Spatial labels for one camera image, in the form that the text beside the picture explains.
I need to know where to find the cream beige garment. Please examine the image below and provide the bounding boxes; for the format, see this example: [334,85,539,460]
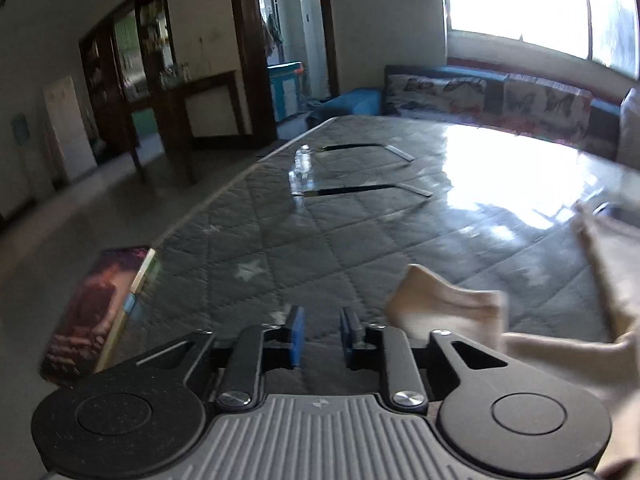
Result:
[385,203,639,479]

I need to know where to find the grey quilted star table cover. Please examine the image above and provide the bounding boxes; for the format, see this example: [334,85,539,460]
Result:
[114,116,639,396]

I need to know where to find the eyeglasses on table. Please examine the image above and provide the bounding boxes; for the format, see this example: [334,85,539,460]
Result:
[288,142,433,200]

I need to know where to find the grey pillow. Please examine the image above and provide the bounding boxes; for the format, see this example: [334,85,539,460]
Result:
[616,88,640,170]

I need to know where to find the right butterfly cushion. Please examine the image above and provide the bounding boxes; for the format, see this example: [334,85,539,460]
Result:
[501,74,592,146]

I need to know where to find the butterfly cushion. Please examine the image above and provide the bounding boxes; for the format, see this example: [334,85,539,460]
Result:
[501,74,592,146]
[383,74,487,122]

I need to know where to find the blue sofa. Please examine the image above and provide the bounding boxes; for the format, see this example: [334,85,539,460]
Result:
[306,65,639,167]

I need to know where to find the white refrigerator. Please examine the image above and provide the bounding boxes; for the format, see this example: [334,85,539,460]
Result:
[43,76,96,182]

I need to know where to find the left butterfly cushion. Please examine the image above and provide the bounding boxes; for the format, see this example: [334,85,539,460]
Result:
[383,74,487,122]

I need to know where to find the dark wooden cabinet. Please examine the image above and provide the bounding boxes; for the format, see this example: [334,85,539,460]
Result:
[79,0,246,183]

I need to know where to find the blue white cabinet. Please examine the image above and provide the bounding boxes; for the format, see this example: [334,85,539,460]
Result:
[268,61,304,122]

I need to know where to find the window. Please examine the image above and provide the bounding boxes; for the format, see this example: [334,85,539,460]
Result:
[447,0,639,78]

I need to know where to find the dark wooden door frame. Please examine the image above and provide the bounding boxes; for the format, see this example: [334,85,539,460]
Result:
[231,0,340,148]

